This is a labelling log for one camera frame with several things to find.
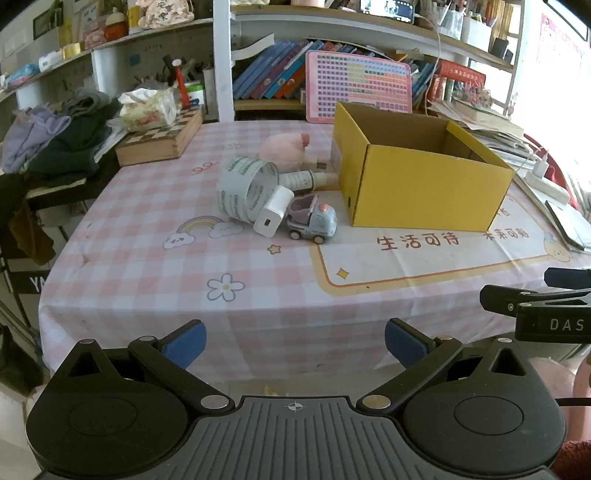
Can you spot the wooden chess box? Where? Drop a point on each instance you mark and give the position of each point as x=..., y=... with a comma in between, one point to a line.
x=157, y=143

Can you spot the dark green garment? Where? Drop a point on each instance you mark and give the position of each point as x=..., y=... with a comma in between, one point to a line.
x=74, y=147

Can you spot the red chair back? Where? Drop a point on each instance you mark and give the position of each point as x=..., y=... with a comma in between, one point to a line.
x=564, y=180

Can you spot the large white charger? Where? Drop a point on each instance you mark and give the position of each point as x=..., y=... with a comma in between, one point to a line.
x=272, y=212

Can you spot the small white wall charger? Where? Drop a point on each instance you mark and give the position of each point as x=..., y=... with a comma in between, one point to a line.
x=540, y=166

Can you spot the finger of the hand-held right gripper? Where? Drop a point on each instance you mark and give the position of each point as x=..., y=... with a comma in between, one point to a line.
x=568, y=278
x=498, y=300

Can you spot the lavender garment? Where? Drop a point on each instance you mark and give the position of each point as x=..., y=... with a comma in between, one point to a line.
x=32, y=134

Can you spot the green white tub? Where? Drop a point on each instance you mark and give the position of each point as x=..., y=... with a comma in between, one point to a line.
x=196, y=94

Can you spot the pink cup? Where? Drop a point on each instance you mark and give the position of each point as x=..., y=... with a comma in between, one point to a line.
x=307, y=2

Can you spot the pastel toy car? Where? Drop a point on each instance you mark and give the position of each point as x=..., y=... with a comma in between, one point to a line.
x=318, y=221

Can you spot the small white bottle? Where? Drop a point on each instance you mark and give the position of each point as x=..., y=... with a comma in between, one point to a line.
x=300, y=181

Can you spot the clear pen holder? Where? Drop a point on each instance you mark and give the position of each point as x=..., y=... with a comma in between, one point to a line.
x=451, y=23

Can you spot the white bookshelf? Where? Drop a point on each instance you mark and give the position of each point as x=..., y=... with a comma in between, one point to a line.
x=225, y=69

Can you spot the red boxed book set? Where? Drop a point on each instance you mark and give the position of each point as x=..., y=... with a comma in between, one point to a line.
x=461, y=71

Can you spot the small cream plug adapter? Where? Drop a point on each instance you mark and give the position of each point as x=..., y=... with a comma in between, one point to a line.
x=318, y=164

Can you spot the grey garment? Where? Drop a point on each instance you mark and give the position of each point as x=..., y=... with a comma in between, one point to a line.
x=87, y=99

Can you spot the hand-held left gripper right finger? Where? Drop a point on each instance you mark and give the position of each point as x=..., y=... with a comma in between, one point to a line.
x=406, y=344

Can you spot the row of children's books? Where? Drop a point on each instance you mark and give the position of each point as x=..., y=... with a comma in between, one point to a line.
x=272, y=69

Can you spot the floral tissue pack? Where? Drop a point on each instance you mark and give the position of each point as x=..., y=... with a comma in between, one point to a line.
x=147, y=110

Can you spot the row of small colourful books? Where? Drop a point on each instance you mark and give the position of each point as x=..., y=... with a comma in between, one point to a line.
x=457, y=92

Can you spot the small black box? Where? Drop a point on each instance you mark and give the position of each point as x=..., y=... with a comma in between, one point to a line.
x=501, y=48

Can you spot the red yellow jar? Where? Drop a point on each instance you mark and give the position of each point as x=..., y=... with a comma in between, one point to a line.
x=115, y=27

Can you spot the white pen holder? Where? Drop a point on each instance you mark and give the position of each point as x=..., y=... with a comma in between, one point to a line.
x=478, y=32

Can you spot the person's fuzzy clothing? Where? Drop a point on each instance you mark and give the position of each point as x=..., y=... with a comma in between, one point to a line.
x=554, y=378

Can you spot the pink floral cloth doll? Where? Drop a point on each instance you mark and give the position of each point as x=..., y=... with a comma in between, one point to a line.
x=161, y=14

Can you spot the black folding chair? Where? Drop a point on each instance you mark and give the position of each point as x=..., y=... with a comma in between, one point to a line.
x=64, y=196

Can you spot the black smartphone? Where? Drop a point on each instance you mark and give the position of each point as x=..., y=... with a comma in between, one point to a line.
x=388, y=10

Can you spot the pink button learning pad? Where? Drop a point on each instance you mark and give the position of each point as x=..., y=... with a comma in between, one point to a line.
x=360, y=83

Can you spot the pink plush toy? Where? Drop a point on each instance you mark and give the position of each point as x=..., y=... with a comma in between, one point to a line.
x=281, y=150

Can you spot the gold tape roll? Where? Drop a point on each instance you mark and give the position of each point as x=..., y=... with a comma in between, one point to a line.
x=72, y=50

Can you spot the red white stick toy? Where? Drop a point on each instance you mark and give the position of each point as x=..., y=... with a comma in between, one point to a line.
x=181, y=87

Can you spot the grey notebook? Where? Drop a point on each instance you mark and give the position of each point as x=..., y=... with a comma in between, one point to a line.
x=572, y=226

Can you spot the stack of papers and books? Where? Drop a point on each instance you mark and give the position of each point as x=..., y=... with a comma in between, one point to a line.
x=485, y=120

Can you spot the pink gift box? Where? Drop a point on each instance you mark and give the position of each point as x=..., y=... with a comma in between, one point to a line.
x=94, y=36

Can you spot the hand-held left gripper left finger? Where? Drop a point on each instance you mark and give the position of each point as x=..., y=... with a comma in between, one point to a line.
x=184, y=344

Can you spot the brown hanging cloth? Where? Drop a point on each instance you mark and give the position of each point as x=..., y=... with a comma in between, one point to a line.
x=32, y=235

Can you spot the yellow cardboard box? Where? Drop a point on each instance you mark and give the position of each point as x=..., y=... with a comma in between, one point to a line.
x=415, y=194

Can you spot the clear tape roll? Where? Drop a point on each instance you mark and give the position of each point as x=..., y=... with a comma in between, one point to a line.
x=228, y=194

